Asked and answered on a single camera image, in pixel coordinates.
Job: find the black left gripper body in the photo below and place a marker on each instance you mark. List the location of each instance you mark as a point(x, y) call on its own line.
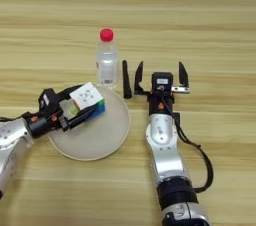
point(43, 125)

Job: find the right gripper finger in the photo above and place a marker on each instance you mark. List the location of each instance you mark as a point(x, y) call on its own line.
point(138, 78)
point(183, 76)

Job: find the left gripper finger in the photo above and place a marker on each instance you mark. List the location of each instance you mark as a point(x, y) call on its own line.
point(65, 96)
point(78, 118)

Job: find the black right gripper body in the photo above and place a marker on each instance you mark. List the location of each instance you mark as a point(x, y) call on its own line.
point(156, 103)

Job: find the multicolour puzzle cube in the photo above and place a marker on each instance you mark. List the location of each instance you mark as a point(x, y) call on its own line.
point(86, 96)

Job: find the clear bottle red cap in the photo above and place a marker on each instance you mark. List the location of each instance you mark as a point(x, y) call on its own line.
point(107, 63)

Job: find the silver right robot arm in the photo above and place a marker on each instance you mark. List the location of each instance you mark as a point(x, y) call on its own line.
point(163, 156)

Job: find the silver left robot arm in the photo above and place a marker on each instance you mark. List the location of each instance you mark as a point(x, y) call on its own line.
point(11, 146)

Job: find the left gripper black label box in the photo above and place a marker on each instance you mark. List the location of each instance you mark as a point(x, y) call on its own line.
point(46, 98)

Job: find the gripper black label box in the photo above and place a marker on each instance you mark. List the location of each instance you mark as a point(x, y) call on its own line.
point(46, 98)
point(162, 81)

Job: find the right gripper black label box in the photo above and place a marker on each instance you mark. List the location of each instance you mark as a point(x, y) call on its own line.
point(162, 81)

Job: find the round beige plate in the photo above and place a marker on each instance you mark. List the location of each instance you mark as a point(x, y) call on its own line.
point(96, 136)

